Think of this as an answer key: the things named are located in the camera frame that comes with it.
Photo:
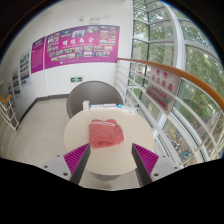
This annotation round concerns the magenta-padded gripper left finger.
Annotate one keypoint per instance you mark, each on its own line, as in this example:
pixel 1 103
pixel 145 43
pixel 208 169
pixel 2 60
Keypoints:
pixel 77 158

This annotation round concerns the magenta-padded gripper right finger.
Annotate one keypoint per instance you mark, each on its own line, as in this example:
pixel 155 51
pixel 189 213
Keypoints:
pixel 146 158

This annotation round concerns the pink towel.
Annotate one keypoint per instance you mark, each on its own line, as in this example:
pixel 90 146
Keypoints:
pixel 106 135

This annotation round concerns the white and blue flat box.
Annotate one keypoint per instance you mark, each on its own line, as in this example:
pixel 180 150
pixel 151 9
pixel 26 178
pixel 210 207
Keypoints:
pixel 127 108

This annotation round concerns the small upright white box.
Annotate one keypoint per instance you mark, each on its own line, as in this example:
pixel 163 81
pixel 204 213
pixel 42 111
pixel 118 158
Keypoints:
pixel 85 105

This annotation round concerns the grey round-backed chair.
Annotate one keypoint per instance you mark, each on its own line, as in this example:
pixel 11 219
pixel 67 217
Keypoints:
pixel 95 91

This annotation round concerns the grey and red danger sign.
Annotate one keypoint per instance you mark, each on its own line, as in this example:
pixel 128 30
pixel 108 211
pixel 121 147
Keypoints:
pixel 163 88

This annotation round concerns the green exit sign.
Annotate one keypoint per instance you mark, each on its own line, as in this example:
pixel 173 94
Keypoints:
pixel 76 79

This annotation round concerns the white stair railing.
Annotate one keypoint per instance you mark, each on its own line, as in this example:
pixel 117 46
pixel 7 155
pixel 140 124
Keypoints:
pixel 9 115

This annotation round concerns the white photo wall poster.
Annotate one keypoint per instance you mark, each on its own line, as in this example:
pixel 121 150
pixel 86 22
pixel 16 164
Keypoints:
pixel 25 68
pixel 16 83

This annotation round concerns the narrow magenta wall poster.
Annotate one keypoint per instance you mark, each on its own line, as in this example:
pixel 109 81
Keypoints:
pixel 37 55

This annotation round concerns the large magenta wall poster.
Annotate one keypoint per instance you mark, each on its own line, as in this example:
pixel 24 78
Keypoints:
pixel 83 46

